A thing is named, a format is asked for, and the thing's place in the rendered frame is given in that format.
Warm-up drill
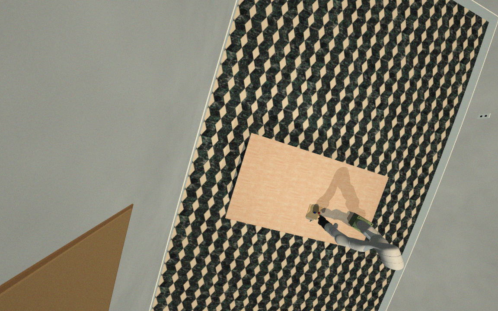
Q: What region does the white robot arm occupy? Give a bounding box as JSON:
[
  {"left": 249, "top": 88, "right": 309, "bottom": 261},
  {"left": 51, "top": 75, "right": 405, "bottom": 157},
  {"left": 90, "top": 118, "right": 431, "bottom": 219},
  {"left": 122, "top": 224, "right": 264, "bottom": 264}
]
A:
[{"left": 328, "top": 220, "right": 404, "bottom": 270}]

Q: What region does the tan square mat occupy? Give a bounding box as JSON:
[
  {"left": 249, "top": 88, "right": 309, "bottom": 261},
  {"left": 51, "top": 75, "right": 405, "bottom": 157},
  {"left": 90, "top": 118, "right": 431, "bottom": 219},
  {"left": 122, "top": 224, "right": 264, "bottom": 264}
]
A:
[{"left": 306, "top": 204, "right": 322, "bottom": 220}]

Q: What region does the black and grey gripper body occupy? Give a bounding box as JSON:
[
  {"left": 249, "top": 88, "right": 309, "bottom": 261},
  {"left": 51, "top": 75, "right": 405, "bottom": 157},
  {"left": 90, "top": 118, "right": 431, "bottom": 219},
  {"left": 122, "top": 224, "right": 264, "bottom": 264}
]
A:
[{"left": 318, "top": 216, "right": 338, "bottom": 233}]

